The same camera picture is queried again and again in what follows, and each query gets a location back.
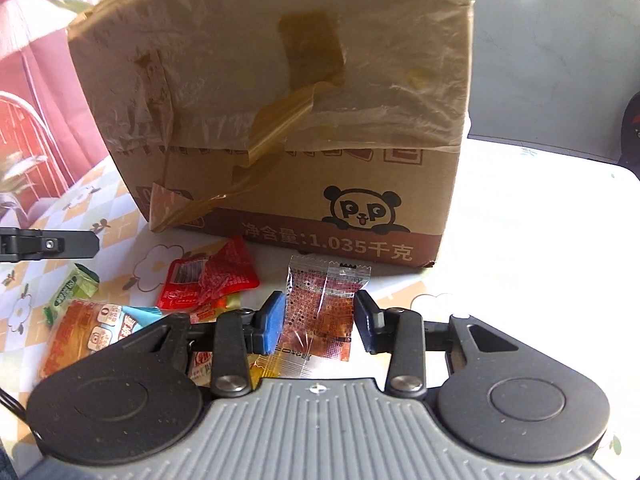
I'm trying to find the yellow orange snack packet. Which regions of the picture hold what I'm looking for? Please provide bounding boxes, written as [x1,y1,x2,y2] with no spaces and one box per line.
[247,352,282,392]

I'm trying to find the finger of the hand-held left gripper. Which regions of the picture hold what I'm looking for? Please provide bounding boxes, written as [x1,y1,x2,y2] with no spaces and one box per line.
[0,227,99,262]

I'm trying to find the brown cardboard box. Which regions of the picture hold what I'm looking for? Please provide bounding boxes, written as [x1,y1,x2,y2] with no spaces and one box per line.
[66,0,475,268]

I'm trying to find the orange bread packet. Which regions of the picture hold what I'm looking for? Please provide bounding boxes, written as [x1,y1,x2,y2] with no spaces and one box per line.
[37,299,166,382]

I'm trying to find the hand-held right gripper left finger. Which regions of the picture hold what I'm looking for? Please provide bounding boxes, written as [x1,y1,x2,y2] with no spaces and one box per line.
[100,291,287,400]

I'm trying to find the red white snack packet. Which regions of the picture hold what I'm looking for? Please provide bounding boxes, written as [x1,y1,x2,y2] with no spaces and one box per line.
[187,305,226,387]

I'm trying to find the black cable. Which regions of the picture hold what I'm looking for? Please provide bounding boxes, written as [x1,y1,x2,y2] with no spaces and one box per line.
[0,387,42,442]

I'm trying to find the clear red-brown snack packet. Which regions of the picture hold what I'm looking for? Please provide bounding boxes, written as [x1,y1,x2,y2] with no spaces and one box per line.
[250,255,373,378]

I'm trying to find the small green snack packet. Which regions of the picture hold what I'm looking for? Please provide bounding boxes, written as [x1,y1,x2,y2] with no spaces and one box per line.
[42,265,101,323]

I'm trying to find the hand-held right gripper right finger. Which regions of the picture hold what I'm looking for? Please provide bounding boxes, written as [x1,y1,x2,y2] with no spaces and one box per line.
[354,291,526,398]

